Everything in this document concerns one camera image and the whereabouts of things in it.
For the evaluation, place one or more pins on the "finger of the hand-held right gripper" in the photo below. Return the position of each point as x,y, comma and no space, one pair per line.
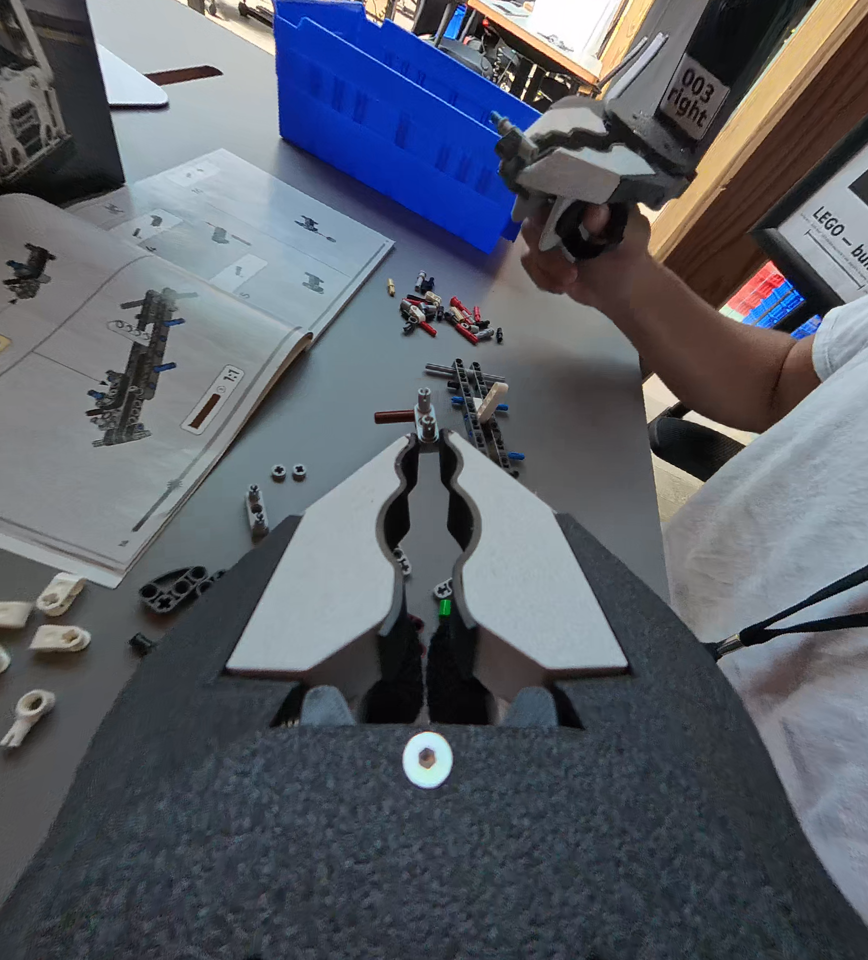
576,120
569,172

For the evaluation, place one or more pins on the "grey lego axle connector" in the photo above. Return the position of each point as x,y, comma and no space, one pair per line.
425,420

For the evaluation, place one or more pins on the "wooden partition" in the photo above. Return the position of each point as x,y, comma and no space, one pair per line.
764,172

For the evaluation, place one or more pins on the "lego instruction booklet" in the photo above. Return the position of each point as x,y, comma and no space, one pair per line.
104,420

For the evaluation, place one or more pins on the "light grey lego connector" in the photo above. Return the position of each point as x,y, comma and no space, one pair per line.
257,511

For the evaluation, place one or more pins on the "dark grey lego beam assembly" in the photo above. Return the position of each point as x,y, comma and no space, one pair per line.
490,439

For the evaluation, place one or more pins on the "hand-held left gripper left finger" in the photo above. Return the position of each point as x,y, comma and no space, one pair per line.
314,585

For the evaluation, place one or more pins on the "black lego piece blue pin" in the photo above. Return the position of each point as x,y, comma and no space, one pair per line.
509,139

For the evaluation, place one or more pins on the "framed instruction sign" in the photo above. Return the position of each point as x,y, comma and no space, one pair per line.
854,240

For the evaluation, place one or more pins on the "small black lego pin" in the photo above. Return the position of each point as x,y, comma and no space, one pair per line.
141,643

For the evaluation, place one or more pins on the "stack of coloured storage bins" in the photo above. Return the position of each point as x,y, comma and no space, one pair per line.
768,300

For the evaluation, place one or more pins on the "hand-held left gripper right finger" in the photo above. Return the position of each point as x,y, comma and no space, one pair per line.
531,592

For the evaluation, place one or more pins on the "black office chair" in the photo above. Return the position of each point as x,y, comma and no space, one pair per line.
696,442

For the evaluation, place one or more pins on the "dark grey curved lego beam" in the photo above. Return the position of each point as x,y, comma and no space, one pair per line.
171,589

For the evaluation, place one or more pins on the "small grey lego piece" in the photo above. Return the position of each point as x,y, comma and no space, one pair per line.
404,562
443,589

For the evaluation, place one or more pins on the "blue storage bin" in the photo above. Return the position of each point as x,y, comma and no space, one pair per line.
374,127

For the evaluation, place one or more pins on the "person's right forearm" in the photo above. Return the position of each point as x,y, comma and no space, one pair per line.
711,352

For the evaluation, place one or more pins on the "white flat stand base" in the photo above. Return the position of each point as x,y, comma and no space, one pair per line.
130,86

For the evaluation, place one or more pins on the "pile of small lego pins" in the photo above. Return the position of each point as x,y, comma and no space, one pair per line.
441,311

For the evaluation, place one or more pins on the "lego set box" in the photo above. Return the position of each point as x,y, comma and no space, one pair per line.
21,97

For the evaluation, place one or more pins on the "person's right hand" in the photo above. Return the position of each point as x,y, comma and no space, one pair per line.
591,281

